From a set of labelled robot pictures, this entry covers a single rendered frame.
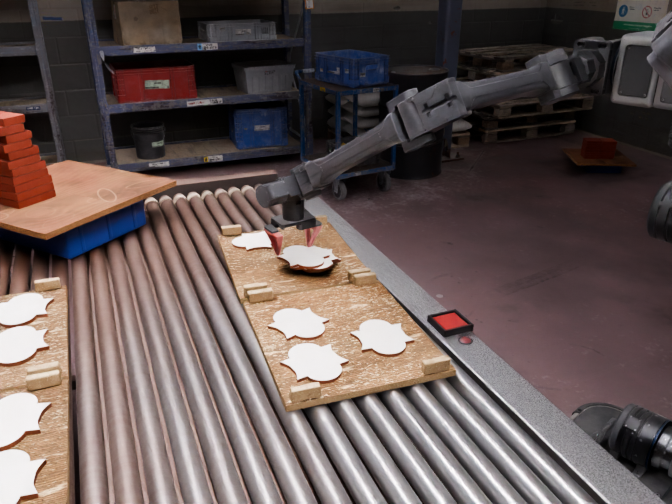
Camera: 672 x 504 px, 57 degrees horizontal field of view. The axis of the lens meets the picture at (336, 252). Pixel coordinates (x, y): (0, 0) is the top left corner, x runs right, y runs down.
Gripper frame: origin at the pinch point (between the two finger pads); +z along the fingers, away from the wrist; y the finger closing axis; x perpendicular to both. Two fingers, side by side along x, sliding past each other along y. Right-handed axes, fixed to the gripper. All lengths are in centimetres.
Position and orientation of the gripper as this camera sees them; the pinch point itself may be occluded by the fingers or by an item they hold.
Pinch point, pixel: (293, 248)
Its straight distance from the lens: 164.8
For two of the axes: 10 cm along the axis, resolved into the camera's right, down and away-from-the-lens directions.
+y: 8.3, -2.3, 5.2
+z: -0.2, 9.0, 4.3
